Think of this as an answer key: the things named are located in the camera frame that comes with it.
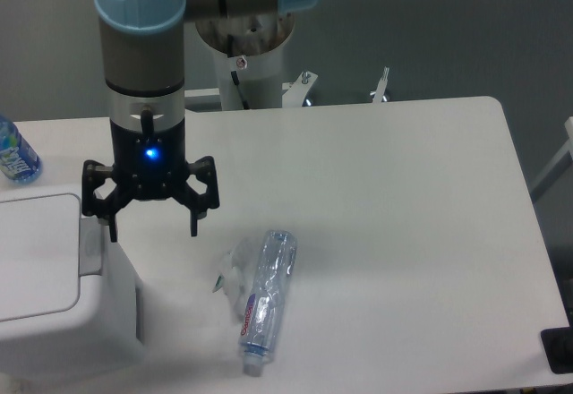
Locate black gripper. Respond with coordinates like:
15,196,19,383
81,121,220,243

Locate crumpled white paper wrapper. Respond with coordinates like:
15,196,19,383
212,236,260,321

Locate black device at table corner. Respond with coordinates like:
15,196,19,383
541,327,572,374

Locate white frame at right edge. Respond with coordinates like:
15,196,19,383
529,116,572,204

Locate crushed clear plastic bottle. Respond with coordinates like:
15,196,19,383
239,230,297,377

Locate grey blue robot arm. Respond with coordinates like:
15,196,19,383
81,0,319,238

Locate white plastic trash can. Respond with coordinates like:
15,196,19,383
1,184,145,381

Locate blue labelled water bottle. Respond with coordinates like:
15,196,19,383
1,116,42,184

